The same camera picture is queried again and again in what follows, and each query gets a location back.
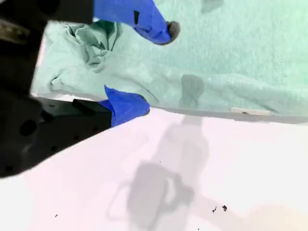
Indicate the pale green T-shirt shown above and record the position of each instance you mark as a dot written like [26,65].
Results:
[240,48]

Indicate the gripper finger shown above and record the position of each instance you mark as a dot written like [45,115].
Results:
[125,108]
[120,9]

